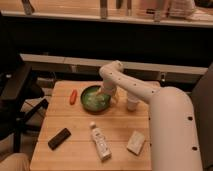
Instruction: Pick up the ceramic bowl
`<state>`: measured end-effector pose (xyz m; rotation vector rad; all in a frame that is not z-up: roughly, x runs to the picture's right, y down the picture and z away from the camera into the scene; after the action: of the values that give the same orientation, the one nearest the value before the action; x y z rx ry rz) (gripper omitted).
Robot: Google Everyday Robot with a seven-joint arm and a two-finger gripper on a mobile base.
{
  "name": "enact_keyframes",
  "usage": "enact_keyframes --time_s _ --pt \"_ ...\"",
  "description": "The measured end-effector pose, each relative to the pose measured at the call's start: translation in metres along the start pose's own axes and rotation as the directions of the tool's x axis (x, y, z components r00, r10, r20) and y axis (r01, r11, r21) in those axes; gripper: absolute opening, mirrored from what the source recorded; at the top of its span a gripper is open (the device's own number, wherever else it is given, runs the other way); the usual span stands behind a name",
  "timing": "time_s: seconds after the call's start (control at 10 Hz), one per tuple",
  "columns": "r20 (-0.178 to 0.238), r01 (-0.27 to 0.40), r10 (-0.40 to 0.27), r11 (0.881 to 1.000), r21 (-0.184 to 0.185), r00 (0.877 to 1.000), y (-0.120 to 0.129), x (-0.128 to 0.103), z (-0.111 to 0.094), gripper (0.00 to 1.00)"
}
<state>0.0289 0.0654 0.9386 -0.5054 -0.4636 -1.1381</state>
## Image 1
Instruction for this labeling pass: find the beige sponge block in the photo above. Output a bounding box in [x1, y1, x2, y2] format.
[126, 131, 145, 155]

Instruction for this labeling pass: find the white bottle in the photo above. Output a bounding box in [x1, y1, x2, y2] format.
[90, 122, 112, 162]

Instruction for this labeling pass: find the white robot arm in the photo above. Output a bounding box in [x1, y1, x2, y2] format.
[99, 61, 203, 171]

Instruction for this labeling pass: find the wooden table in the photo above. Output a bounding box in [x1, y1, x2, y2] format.
[30, 81, 152, 171]

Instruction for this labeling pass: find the green ceramic bowl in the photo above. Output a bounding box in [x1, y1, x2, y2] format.
[81, 85, 111, 112]

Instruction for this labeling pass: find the black rectangular bar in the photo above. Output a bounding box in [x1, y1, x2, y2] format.
[48, 128, 71, 150]

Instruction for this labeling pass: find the white paper cup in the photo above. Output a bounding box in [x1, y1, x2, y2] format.
[127, 93, 139, 111]

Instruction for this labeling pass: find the black chair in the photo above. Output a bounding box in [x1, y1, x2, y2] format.
[0, 12, 48, 153]

